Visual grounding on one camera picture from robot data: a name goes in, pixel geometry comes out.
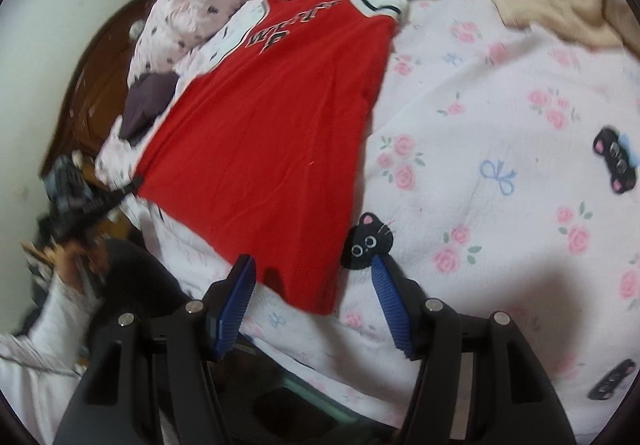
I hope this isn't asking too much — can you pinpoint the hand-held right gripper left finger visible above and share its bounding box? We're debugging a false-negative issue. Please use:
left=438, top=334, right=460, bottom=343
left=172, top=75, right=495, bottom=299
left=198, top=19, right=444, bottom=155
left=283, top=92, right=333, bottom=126
left=54, top=254, right=257, bottom=445

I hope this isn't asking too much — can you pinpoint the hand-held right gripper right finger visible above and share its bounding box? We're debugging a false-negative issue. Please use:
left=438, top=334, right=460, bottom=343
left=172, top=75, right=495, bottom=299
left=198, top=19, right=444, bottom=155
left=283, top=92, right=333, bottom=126
left=371, top=255, right=576, bottom=445

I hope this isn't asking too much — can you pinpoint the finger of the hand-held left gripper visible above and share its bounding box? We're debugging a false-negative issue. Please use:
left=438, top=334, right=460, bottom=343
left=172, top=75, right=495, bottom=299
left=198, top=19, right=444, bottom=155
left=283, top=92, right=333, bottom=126
left=82, top=175, right=147, bottom=227

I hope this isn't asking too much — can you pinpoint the red basketball jersey dress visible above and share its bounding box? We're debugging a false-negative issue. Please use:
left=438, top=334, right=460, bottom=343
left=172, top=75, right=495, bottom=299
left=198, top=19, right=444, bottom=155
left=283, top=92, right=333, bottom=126
left=132, top=0, right=473, bottom=316

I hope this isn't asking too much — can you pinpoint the person's left forearm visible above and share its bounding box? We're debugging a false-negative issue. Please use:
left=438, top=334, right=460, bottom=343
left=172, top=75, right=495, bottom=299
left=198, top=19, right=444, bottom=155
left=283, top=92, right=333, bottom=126
left=0, top=272, right=103, bottom=371

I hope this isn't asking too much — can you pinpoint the person's left hand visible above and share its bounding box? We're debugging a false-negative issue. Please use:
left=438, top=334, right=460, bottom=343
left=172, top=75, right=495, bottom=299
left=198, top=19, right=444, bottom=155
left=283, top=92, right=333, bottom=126
left=50, top=240, right=107, bottom=288

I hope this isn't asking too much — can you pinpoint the dark purple cloth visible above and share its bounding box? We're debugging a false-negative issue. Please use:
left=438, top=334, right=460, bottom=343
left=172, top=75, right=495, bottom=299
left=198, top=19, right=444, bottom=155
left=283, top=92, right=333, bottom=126
left=121, top=72, right=182, bottom=147

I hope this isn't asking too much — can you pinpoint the brown wooden headboard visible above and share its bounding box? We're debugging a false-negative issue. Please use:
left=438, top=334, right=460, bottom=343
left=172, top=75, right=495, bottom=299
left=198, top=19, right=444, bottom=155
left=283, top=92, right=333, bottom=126
left=40, top=0, right=187, bottom=168

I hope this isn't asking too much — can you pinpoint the floral bed sheet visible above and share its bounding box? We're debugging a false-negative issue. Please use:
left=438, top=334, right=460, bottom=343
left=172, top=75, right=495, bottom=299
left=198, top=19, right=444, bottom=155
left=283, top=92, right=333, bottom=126
left=120, top=0, right=640, bottom=431

